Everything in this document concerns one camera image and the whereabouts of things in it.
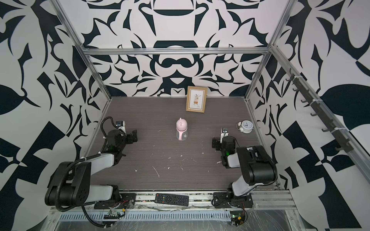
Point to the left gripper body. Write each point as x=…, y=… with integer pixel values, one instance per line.
x=129, y=140

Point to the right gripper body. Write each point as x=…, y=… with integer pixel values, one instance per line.
x=218, y=147

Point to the pink bottle cap dome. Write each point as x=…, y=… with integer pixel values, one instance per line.
x=181, y=124

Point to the clear baby bottle body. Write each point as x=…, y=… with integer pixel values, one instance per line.
x=182, y=135

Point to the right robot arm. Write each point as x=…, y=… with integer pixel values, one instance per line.
x=257, y=167

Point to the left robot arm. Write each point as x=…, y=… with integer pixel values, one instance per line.
x=70, y=186

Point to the white alarm clock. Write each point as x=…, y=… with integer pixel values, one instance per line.
x=245, y=126

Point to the black remote control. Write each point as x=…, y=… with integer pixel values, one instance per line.
x=172, y=199

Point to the green circuit board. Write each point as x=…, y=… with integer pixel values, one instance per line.
x=237, y=219

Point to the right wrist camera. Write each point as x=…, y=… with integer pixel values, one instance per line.
x=224, y=133

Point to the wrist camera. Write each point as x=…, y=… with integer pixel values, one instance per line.
x=224, y=133
x=121, y=126

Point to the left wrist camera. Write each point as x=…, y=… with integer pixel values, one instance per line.
x=121, y=126

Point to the wooden picture frame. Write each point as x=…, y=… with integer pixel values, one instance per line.
x=196, y=99

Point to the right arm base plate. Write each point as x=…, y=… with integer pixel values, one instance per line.
x=224, y=200

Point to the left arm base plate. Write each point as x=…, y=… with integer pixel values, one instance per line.
x=124, y=201

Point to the white slotted cable duct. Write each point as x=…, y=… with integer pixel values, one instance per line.
x=165, y=216

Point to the wall hook rack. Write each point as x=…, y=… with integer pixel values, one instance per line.
x=321, y=110

